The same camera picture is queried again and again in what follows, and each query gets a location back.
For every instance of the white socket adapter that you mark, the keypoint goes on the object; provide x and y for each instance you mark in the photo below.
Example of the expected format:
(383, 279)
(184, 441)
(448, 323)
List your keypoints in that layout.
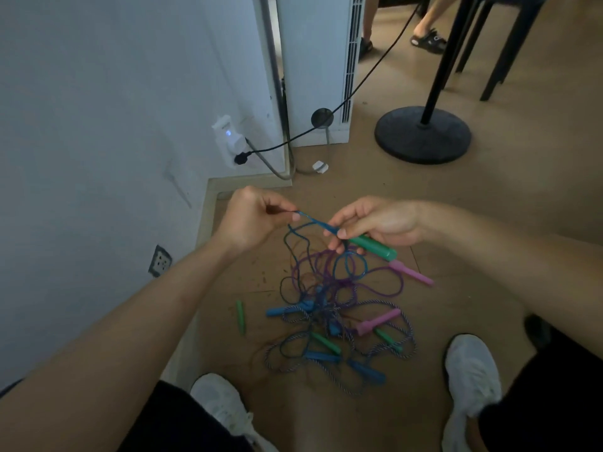
(228, 136)

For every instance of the person's right hand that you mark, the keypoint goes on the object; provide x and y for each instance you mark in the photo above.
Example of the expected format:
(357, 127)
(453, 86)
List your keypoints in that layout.
(386, 221)

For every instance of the small white plastic clip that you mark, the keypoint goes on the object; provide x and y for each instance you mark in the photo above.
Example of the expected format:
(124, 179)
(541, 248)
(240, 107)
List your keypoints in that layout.
(320, 167)

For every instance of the person's right forearm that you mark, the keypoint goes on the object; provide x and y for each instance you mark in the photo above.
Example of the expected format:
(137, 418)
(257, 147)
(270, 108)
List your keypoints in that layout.
(518, 258)

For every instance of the person's black shorts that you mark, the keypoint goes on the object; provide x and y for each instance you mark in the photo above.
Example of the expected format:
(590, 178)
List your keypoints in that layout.
(551, 400)

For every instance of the black round base stand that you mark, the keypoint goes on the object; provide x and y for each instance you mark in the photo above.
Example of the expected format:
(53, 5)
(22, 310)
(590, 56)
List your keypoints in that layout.
(422, 136)

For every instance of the black chair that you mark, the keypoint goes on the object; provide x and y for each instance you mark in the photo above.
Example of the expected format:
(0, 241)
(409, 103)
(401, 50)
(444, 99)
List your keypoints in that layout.
(509, 42)

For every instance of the white standing air conditioner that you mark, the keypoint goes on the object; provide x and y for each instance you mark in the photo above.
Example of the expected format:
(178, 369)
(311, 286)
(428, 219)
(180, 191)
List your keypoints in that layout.
(315, 65)

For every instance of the person's left thumb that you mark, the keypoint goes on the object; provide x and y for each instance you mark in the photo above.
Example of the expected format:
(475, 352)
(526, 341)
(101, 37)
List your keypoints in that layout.
(280, 200)

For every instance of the person's white left shoe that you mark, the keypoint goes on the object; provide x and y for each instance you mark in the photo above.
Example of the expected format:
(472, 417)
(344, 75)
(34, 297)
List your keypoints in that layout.
(226, 409)

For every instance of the person's white right shoe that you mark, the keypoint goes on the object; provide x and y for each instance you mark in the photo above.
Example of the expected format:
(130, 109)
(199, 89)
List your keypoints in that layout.
(471, 381)

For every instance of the person's left hand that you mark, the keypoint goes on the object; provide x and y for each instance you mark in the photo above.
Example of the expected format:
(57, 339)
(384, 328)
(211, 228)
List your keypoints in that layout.
(247, 216)

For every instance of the wall socket plate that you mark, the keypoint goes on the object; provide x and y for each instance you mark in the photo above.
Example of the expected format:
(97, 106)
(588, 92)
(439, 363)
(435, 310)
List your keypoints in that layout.
(159, 261)

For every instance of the person's white shoe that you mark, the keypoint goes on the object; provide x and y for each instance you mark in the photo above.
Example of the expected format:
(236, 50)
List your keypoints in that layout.
(226, 409)
(471, 381)

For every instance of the person's left forearm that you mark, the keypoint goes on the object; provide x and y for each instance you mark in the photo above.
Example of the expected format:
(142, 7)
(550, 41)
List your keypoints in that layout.
(122, 338)

